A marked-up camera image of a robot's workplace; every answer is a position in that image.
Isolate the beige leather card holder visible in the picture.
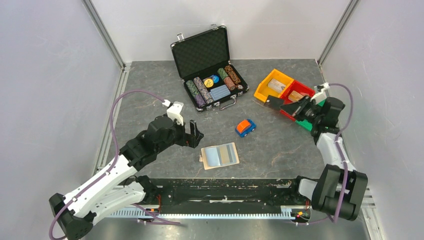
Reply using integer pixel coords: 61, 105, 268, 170
199, 142, 240, 170

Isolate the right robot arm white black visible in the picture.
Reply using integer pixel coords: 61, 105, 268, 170
279, 96, 368, 221

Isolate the black card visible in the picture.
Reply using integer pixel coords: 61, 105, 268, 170
264, 95, 285, 111

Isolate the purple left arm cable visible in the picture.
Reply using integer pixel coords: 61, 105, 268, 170
48, 89, 182, 240

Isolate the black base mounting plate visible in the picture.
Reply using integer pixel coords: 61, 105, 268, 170
139, 178, 311, 215

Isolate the green plastic bin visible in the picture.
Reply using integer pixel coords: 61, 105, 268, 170
295, 120, 313, 132

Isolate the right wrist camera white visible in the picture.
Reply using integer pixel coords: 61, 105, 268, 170
311, 82, 330, 105

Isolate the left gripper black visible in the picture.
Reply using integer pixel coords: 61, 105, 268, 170
156, 116, 204, 154

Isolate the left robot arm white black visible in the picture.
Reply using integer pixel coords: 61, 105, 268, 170
49, 115, 204, 240

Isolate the white card in yellow bin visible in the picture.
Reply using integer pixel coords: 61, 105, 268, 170
267, 78, 286, 93

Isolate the orange card in red bin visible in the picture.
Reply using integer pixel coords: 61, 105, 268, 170
288, 91, 307, 102

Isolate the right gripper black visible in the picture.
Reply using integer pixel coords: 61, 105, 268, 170
280, 95, 324, 125

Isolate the orange blue toy car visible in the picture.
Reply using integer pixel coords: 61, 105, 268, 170
235, 118, 257, 138

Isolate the beige gold card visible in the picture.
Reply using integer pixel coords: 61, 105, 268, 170
218, 143, 237, 166

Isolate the black poker chip case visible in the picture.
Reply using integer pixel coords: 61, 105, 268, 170
170, 24, 250, 112

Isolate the red plastic bin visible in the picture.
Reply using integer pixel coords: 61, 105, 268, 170
279, 80, 315, 104

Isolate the yellow plastic bin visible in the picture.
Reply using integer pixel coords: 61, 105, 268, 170
253, 69, 295, 103

